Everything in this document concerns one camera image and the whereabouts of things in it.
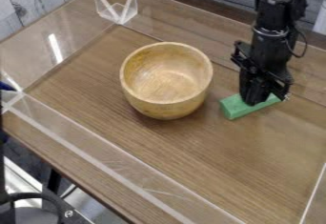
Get black cable loop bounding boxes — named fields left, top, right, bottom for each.
left=0, top=192, right=69, bottom=224

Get green rectangular block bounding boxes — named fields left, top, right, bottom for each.
left=220, top=94, right=281, bottom=120

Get white object at right edge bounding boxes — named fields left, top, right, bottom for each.
left=313, top=0, right=326, bottom=35

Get blue object behind acrylic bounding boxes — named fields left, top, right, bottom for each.
left=0, top=81, right=17, bottom=92

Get black table leg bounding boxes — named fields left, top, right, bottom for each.
left=47, top=170, right=63, bottom=194

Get clear acrylic enclosure wall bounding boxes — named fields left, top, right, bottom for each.
left=0, top=0, right=326, bottom=224

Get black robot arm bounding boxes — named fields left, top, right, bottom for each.
left=232, top=0, right=309, bottom=106

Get black metal bracket with screw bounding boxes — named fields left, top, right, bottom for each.
left=42, top=198, right=95, bottom=224

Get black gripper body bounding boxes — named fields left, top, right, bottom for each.
left=232, top=28, right=293, bottom=100

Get light wooden bowl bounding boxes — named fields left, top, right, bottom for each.
left=121, top=42, right=214, bottom=120

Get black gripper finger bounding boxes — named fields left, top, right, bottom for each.
left=253, top=77, right=272, bottom=105
left=240, top=70, right=257, bottom=105

